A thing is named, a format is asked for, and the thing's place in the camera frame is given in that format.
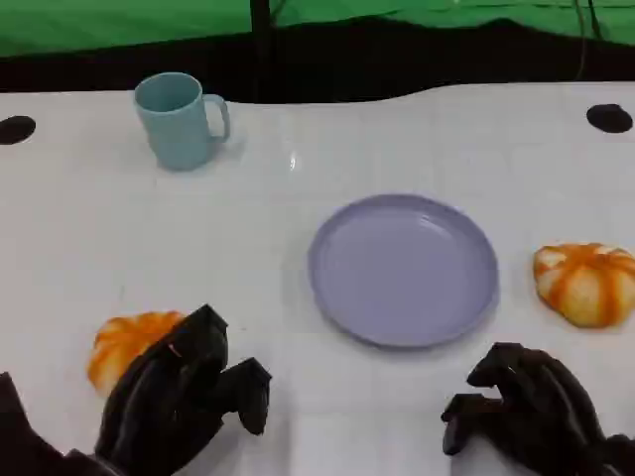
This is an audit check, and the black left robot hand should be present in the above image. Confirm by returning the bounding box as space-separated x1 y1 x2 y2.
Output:
93 303 273 476

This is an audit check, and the black pole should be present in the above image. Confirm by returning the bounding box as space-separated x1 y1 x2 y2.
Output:
249 0 277 103

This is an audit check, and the pale green mug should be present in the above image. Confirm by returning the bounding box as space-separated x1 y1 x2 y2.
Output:
133 71 232 173

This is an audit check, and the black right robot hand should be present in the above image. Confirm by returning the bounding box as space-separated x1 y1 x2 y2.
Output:
440 341 607 476

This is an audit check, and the lilac plate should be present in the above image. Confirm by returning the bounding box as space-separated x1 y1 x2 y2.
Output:
307 192 500 351

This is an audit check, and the green cloth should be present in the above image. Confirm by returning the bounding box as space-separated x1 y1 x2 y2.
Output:
0 0 635 60

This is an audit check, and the thin black hanging cable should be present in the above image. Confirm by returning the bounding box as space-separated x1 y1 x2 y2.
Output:
574 0 604 80

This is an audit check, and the orange white toy bread roll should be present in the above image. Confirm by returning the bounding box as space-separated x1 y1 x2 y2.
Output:
86 310 188 398
533 241 635 329

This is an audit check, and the black table grommet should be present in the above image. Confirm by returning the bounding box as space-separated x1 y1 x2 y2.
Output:
585 102 634 133
0 115 37 146

